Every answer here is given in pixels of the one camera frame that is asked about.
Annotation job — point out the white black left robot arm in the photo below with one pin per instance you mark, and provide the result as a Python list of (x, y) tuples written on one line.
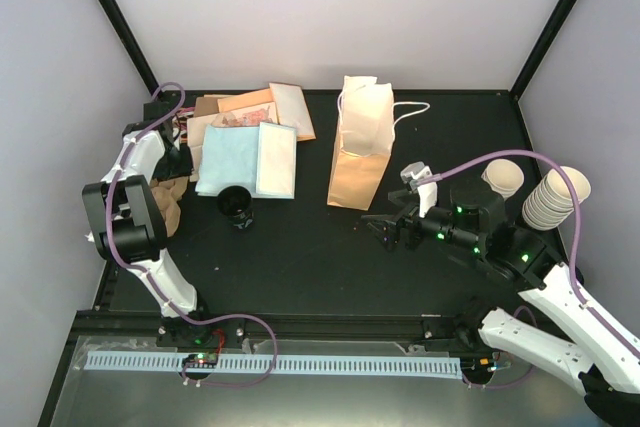
[(133, 210)]

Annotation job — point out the tall white cup stack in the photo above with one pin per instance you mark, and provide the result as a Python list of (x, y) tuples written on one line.
[(550, 202)]

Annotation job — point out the black enclosure frame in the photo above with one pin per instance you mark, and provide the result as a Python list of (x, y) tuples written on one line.
[(508, 99)]

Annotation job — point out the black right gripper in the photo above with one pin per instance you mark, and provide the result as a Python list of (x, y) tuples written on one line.
[(394, 229)]

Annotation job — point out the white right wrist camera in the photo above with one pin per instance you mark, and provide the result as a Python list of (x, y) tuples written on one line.
[(415, 176)]

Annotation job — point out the brown white flat paper bag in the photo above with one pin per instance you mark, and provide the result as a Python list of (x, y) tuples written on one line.
[(292, 109)]

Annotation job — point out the light blue cable duct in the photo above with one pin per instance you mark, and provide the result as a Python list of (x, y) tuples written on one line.
[(314, 365)]

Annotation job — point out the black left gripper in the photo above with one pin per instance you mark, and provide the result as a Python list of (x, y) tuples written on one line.
[(185, 169)]

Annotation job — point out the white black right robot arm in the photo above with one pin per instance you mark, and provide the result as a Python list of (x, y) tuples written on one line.
[(597, 365)]

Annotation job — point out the brown paper takeout bag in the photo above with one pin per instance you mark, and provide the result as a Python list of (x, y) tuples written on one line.
[(365, 134)]

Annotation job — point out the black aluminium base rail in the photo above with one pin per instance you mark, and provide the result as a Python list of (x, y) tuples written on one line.
[(450, 333)]

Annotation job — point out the bundle of bag handles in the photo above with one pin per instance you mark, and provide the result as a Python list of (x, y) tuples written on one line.
[(179, 125)]

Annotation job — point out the short white cup stack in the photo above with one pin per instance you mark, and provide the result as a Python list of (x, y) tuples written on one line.
[(503, 177)]

